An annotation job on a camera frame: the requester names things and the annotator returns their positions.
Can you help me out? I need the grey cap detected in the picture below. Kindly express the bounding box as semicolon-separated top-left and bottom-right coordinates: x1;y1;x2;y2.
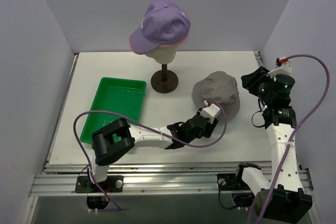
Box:
191;71;240;122

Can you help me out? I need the pink baseball cap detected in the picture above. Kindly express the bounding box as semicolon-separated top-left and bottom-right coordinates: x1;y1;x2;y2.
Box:
129;36;188;55

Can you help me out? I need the purple baseball cap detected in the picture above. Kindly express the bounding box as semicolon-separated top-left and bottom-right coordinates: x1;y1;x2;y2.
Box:
129;0;191;55

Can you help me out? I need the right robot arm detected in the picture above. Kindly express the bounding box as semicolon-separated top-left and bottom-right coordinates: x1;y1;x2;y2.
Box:
233;67;312;223

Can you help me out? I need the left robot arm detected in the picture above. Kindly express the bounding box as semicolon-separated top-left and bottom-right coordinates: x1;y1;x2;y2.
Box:
87;112;218;192

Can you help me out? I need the mannequin head stand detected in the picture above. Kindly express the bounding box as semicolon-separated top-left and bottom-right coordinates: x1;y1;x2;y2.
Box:
145;44;179;93

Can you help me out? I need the green plastic tray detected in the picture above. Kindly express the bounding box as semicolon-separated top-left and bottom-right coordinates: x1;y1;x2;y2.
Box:
80;77;146;144

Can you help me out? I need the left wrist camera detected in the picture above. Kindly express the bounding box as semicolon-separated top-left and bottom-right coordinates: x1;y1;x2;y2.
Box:
200;100;220;124

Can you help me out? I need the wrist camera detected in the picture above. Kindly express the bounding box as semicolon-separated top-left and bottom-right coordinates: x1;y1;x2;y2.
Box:
200;100;220;124
268;57;292;78

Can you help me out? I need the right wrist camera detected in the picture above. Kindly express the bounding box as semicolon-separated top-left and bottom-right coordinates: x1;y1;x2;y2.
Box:
268;57;292;78

